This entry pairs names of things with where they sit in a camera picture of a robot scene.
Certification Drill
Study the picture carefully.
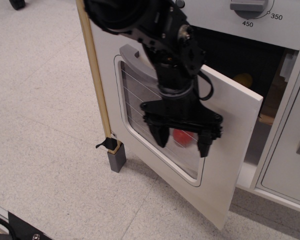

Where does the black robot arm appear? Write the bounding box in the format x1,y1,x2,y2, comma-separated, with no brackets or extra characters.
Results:
84,0,223,157

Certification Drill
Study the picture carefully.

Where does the white toy kitchen cabinet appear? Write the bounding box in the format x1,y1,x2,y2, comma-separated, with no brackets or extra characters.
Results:
75,0,300,216

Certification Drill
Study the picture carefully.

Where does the black base plate with screw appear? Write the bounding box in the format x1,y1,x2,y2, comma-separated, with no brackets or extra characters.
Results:
8,212,52,240

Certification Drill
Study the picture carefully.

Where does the dark grey oven tray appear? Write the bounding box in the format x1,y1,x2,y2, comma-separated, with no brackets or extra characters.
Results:
193,26,287,121

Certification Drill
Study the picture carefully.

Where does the black caster wheel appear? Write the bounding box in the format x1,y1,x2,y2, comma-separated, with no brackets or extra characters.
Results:
9,0,26,11

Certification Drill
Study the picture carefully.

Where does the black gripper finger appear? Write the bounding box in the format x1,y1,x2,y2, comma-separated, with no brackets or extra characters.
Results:
197,130,214,158
149,124,170,148

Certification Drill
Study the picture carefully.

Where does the grey round push button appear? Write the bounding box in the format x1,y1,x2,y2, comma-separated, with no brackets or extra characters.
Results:
175,0,185,9

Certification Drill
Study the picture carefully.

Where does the grey temperature knob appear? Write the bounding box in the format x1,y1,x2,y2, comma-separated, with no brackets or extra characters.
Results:
229,0,269,20

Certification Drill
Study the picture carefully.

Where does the grey cabinet leg cap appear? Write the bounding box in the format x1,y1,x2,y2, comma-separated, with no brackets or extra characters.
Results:
107,144,127,173

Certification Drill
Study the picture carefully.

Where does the white oven door with window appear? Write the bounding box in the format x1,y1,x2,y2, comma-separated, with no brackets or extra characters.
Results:
90,24,263,229

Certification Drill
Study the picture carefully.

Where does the white right cabinet door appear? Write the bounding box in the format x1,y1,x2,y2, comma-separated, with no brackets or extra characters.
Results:
255,48,300,206

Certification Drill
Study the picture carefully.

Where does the red toy tomato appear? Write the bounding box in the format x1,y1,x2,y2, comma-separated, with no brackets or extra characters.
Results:
172,129,195,147

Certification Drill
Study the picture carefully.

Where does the grey oven door handle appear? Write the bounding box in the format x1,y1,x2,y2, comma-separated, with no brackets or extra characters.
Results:
119,44,158,88

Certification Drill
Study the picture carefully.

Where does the black cable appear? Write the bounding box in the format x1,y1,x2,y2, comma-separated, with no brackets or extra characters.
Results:
0,216,13,240

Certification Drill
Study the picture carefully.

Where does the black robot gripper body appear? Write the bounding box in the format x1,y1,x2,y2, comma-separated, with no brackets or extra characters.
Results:
140,89,223,138

